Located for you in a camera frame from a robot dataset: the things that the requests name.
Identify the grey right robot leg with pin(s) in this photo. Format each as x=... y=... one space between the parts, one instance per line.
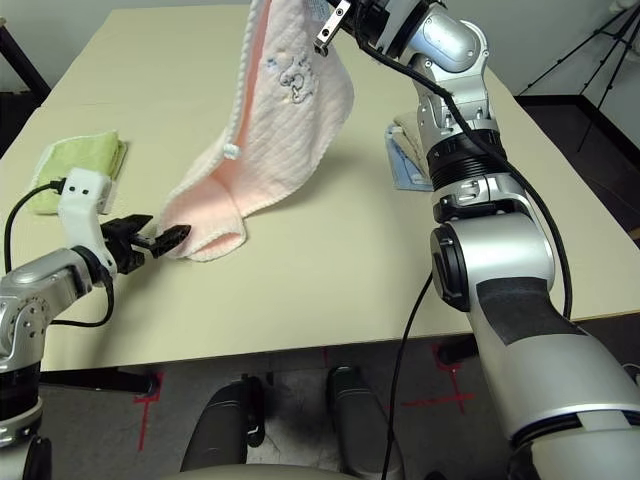
x=360 y=415

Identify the black tripod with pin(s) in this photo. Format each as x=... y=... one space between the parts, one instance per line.
x=570 y=54

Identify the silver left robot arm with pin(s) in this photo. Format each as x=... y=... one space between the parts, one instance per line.
x=40 y=280

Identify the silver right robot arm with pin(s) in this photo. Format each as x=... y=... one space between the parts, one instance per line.
x=500 y=260

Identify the red floor tape cross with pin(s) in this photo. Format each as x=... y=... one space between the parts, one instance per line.
x=457 y=395
x=145 y=420

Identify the grey left robot leg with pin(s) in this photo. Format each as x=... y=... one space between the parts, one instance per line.
x=220 y=425

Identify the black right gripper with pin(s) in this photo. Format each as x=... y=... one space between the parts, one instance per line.
x=367 y=17

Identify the pink towel with white trim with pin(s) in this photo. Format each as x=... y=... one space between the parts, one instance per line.
x=280 y=125

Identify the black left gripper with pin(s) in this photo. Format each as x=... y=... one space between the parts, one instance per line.
x=125 y=250

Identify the beige robot torso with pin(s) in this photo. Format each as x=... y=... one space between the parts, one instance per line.
x=250 y=474

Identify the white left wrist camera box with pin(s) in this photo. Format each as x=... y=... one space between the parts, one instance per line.
x=82 y=200

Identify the light blue folded towel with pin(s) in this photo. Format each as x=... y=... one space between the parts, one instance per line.
x=405 y=175

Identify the beige folded towel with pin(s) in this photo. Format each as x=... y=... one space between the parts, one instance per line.
x=410 y=135

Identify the green folded towel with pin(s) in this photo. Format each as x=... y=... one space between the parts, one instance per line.
x=85 y=155

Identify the grey robot leg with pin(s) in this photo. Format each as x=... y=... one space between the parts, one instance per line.
x=220 y=425
x=360 y=415

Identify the black table frame bar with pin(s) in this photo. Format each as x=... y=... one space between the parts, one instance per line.
x=100 y=380

